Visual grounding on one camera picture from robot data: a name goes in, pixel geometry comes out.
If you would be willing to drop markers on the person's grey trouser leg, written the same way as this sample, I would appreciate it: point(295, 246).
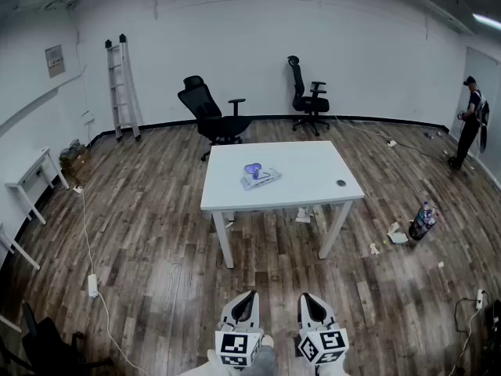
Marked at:
point(263, 360)

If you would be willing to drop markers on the black armless swivel chair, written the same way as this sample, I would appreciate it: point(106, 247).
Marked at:
point(47, 343)

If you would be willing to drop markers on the black reclined office chair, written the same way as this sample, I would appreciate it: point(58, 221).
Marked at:
point(213, 121)

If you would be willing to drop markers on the white narrow side table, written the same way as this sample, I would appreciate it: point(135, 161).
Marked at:
point(15, 247)

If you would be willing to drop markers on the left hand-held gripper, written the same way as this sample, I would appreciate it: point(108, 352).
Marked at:
point(235, 345)

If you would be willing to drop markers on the cardboard box with clutter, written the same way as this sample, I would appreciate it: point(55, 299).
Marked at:
point(72, 157)

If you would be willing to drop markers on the white paper under table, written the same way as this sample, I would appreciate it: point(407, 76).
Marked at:
point(303, 215)

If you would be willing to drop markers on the white floor plug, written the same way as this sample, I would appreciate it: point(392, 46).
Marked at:
point(77, 189)

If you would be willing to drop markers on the person's left forearm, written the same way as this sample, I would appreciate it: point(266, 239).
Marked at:
point(213, 364)

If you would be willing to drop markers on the grey wall notice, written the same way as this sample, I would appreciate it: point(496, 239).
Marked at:
point(55, 61)

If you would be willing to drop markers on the black bag of bottles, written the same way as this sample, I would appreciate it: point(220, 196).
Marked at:
point(422, 223)

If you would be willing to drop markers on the black slim headrest office chair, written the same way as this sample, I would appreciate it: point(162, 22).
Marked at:
point(309, 102)

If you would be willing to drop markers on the crumpled white paper scrap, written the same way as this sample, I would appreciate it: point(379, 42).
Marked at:
point(397, 234)

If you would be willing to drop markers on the aluminium ladder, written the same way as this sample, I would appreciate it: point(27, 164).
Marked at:
point(117, 92)

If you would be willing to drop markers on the small white paper scrap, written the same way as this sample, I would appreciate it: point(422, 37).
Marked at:
point(374, 249)

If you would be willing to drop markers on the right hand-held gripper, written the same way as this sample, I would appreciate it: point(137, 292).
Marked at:
point(323, 345)

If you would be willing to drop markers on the clear plastic packet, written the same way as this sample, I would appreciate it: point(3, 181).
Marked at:
point(260, 178)

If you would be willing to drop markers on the ceiling strip light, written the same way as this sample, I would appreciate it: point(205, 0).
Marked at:
point(487, 20)

